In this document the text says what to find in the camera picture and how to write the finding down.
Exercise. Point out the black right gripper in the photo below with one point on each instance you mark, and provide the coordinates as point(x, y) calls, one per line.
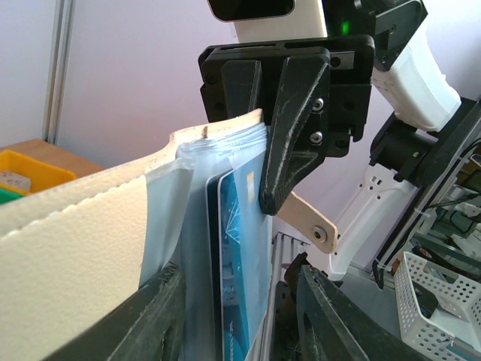
point(314, 94)

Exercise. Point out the right yellow bin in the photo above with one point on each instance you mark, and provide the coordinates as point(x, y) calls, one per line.
point(25, 175)

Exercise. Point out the blue VIP credit card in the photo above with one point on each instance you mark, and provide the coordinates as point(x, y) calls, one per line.
point(240, 237)

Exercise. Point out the white perforated basket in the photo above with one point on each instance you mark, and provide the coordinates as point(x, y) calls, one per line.
point(438, 310)

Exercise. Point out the green bin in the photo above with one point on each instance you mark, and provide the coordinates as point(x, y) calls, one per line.
point(8, 196)

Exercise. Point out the beige card holder wallet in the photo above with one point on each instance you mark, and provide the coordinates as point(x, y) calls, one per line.
point(72, 254)

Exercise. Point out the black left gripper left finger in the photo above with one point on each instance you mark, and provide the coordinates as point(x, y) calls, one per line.
point(147, 326)

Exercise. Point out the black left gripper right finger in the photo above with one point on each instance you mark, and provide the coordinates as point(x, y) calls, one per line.
point(331, 327)

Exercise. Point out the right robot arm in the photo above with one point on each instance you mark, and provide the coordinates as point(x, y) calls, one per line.
point(429, 123)

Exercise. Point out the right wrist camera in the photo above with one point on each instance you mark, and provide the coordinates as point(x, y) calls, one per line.
point(258, 21)

